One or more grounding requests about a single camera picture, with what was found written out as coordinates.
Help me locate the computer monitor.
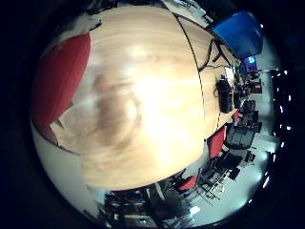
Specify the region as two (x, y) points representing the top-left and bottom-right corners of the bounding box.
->
(242, 54), (259, 73)

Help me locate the black device on desk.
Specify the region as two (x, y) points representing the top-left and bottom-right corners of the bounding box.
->
(217, 79), (234, 115)

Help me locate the black mesh office chair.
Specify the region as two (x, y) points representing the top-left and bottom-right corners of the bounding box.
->
(242, 99), (257, 115)
(223, 123), (257, 150)

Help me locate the large red office chair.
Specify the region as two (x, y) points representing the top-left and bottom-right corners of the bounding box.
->
(207, 126), (228, 159)

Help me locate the black cable on desk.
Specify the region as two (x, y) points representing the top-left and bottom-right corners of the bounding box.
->
(197, 38), (234, 72)

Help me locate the low red office chair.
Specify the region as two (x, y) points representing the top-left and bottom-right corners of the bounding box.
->
(177, 175), (198, 193)

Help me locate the red round toy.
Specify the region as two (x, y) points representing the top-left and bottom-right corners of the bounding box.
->
(30, 32), (92, 129)

